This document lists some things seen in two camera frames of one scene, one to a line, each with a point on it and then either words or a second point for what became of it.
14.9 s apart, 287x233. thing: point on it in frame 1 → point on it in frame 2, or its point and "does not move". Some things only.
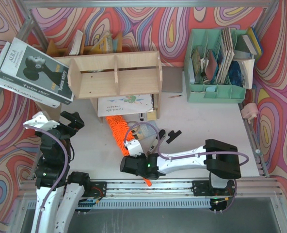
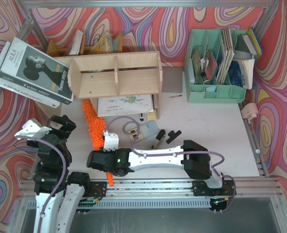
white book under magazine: x=15 y=88 does not move
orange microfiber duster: x=122 y=130 → x=96 y=127
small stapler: x=162 y=135 does not move
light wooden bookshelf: x=94 y=75 does not move
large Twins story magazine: x=23 y=65 does not move
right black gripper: x=148 y=150 → x=92 y=159
